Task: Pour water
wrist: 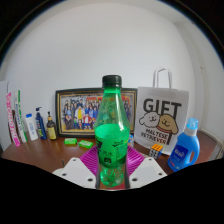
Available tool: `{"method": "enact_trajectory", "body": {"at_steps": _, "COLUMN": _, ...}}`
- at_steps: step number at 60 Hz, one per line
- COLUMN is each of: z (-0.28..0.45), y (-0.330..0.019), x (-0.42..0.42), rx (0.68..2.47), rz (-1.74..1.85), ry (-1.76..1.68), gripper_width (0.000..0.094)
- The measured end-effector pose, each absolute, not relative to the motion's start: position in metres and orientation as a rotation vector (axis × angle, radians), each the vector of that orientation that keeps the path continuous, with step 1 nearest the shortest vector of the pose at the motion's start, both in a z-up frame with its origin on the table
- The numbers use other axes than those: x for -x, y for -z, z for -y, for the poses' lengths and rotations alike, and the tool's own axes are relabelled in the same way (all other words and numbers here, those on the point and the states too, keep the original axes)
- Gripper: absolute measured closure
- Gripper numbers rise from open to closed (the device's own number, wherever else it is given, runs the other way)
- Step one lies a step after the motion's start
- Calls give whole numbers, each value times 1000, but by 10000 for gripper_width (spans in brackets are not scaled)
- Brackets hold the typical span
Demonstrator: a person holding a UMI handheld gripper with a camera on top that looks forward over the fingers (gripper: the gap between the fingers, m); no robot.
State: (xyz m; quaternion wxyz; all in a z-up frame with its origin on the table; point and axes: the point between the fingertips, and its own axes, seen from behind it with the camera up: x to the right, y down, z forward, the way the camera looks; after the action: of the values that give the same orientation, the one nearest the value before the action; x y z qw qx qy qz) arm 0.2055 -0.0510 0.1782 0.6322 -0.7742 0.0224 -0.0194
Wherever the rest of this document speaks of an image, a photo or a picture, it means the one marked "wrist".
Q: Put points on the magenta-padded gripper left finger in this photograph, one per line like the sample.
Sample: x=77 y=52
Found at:
x=75 y=173

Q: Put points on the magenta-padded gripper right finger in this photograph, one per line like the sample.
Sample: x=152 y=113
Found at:
x=146 y=171

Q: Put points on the green plastic drink bottle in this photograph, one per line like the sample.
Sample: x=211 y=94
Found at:
x=112 y=140

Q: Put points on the colourful puzzle cube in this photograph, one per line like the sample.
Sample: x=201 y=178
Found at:
x=156 y=150

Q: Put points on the small green packet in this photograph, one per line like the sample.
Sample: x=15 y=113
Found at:
x=70 y=141
x=85 y=144

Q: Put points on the blue detergent bottle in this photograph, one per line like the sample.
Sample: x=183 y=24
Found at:
x=183 y=150

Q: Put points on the brown pump bottle yellow label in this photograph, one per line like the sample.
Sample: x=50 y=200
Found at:
x=51 y=130

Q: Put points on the white paper gift bag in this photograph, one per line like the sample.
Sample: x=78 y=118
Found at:
x=161 y=116

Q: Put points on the dark blue pump bottle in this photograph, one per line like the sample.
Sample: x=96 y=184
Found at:
x=41 y=126

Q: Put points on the framed group photo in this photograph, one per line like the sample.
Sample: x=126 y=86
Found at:
x=80 y=113

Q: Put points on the white lotion bottle blue cap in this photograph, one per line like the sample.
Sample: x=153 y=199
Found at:
x=32 y=128

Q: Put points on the white green shuttlecock tube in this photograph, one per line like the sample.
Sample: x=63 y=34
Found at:
x=20 y=120

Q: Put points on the pink shuttlecock tube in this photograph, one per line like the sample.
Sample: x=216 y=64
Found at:
x=12 y=123

